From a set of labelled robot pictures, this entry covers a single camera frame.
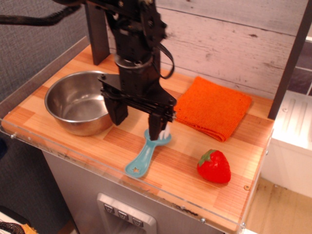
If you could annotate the grey ice dispenser panel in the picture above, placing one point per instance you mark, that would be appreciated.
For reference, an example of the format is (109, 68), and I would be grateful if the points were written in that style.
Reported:
(120, 218)

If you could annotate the grey toy kitchen cabinet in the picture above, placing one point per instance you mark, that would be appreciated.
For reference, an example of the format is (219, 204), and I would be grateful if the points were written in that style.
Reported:
(80, 187)

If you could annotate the dark grey left post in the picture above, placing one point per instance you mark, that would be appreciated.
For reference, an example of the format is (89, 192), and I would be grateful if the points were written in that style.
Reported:
(98, 36)

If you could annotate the dark grey right post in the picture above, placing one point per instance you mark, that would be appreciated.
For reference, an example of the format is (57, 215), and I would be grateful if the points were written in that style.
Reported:
(292, 60)

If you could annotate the stainless steel bowl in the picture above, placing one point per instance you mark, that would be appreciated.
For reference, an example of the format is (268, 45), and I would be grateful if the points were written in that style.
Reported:
(76, 103)

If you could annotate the orange folded towel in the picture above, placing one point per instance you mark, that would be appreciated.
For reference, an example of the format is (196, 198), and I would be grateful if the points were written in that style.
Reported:
(212, 109)

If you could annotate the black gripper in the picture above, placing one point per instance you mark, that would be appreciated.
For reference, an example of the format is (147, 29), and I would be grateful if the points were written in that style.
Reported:
(138, 86)

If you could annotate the dark grey post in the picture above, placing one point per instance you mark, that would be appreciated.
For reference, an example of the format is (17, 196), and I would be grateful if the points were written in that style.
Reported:
(98, 36)
(292, 60)

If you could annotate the red toy strawberry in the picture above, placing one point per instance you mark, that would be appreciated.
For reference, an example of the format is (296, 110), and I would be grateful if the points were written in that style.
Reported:
(214, 167)

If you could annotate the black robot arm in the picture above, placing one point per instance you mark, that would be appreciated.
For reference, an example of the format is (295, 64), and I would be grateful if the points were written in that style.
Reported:
(138, 31)

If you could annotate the clear acrylic edge guard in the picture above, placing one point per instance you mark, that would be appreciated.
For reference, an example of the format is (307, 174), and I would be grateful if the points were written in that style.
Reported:
(172, 177)

